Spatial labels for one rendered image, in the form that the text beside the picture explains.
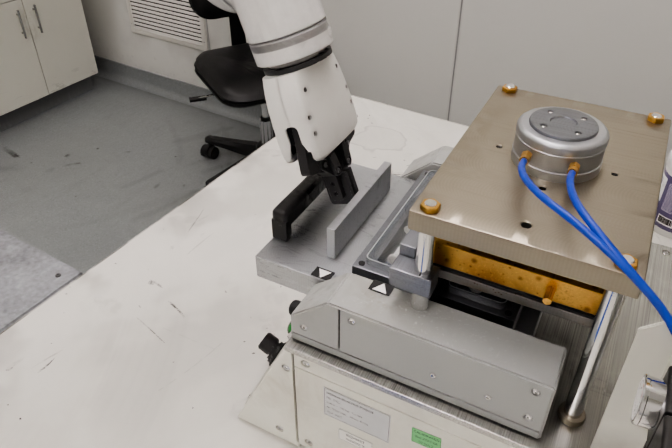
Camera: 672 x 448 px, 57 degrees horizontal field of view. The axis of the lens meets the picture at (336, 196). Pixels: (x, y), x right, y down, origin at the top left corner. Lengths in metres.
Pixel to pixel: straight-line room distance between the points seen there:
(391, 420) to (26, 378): 0.50
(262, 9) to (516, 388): 0.41
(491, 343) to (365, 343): 0.12
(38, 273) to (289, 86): 0.60
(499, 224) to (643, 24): 1.67
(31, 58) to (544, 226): 2.89
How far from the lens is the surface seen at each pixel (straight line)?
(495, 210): 0.52
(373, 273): 0.62
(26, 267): 1.10
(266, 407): 0.75
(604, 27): 2.15
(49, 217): 2.57
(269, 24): 0.61
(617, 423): 0.57
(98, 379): 0.89
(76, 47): 3.34
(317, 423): 0.72
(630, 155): 0.63
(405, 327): 0.56
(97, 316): 0.98
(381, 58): 2.47
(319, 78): 0.64
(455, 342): 0.55
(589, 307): 0.56
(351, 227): 0.69
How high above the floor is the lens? 1.41
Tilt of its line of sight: 35 degrees down
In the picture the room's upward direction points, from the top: straight up
